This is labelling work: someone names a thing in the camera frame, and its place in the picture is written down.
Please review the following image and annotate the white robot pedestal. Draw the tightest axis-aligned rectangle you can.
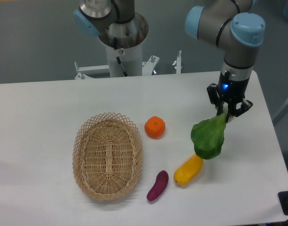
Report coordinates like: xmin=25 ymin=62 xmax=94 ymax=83
xmin=98 ymin=13 xmax=149 ymax=78

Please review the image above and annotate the woven wicker basket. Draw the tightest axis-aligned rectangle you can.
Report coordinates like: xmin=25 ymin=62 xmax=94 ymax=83
xmin=72 ymin=113 xmax=143 ymax=201

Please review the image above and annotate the yellow mango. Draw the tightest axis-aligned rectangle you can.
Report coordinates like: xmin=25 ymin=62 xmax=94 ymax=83
xmin=174 ymin=154 xmax=204 ymax=186

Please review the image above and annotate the white table leg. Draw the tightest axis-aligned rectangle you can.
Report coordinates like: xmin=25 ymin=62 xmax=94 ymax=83
xmin=272 ymin=97 xmax=288 ymax=126

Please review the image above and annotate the white metal frame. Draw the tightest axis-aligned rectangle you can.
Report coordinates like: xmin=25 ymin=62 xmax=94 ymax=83
xmin=74 ymin=50 xmax=183 ymax=80

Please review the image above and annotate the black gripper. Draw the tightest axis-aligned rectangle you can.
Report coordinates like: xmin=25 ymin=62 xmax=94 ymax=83
xmin=207 ymin=73 xmax=253 ymax=123

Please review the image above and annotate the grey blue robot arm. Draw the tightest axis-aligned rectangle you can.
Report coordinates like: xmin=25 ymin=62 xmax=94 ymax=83
xmin=73 ymin=0 xmax=266 ymax=121

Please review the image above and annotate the purple sweet potato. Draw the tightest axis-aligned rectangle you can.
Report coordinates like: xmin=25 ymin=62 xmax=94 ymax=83
xmin=146 ymin=170 xmax=169 ymax=202

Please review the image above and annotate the black device at table edge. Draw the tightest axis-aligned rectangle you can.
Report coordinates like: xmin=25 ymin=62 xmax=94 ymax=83
xmin=278 ymin=191 xmax=288 ymax=216

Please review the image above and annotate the black cable on pedestal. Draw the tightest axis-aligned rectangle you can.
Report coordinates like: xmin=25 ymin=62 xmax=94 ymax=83
xmin=113 ymin=37 xmax=129 ymax=77

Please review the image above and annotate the orange tangerine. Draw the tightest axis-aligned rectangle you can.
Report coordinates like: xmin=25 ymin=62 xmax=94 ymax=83
xmin=144 ymin=116 xmax=166 ymax=139

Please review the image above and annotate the green leafy vegetable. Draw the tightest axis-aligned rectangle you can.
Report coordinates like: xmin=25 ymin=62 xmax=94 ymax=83
xmin=191 ymin=111 xmax=227 ymax=160

